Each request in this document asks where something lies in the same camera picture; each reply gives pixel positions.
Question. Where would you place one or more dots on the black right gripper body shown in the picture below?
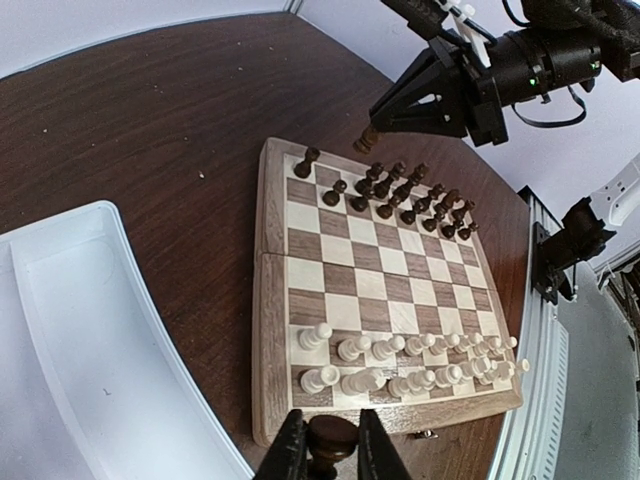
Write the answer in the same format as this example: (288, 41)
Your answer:
(524, 64)

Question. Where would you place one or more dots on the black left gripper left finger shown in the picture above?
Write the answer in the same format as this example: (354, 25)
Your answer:
(286, 458)

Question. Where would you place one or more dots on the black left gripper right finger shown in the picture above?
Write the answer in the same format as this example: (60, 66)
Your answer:
(377, 458)

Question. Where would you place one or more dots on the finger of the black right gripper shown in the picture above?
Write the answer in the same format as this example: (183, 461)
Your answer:
(428, 98)

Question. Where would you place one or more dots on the dark chess piece fifteenth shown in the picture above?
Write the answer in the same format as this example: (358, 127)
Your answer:
(330, 440)

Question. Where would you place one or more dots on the dark chess piece eleventh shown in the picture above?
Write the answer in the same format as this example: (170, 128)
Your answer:
(402, 192)

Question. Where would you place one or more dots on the dark chess piece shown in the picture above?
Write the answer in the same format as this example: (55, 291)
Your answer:
(372, 177)
(360, 203)
(466, 232)
(408, 217)
(459, 214)
(446, 204)
(448, 230)
(430, 197)
(382, 188)
(385, 211)

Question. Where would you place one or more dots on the dark chess piece thirteenth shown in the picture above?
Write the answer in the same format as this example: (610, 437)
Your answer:
(432, 223)

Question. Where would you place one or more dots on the dark chess piece twelfth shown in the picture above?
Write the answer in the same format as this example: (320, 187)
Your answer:
(333, 196)

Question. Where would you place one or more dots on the dark chess piece fourteenth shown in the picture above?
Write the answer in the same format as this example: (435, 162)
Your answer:
(304, 168)

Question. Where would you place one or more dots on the wooden chess board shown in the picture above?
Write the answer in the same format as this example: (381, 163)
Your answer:
(325, 268)

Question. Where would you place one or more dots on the white plastic sorting tray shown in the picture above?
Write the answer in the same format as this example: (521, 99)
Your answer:
(92, 386)

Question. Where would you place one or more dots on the pile of dark chess pieces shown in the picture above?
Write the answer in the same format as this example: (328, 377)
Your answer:
(368, 139)

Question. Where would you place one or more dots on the white chess pieces group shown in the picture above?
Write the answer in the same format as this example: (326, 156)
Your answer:
(487, 364)

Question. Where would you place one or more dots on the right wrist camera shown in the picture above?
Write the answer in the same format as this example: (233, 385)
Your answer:
(448, 20)

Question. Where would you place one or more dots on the aluminium front frame rail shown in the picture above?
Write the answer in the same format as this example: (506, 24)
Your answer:
(580, 416)

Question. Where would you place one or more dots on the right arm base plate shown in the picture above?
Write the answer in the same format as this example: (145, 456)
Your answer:
(582, 237)

